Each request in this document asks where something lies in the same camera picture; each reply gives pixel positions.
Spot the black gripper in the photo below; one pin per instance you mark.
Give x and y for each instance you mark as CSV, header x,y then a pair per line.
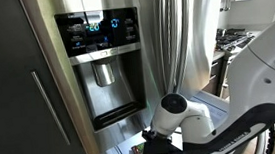
x,y
160,148

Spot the fridge water dispenser panel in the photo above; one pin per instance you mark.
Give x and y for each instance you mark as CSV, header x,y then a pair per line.
x,y
108,89

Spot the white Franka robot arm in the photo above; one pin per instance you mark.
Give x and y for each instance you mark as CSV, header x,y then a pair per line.
x,y
264,76

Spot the stainless steel refrigerator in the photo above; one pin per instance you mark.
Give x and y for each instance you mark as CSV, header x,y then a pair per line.
x,y
148,52

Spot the lower kitchen cabinet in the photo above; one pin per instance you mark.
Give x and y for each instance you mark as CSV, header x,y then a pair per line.
x,y
216,73

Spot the open freezer drawer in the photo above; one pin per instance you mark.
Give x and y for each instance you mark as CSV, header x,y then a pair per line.
x,y
210,107

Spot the dark tall cabinet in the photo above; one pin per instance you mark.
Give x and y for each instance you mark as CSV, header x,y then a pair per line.
x,y
9,98

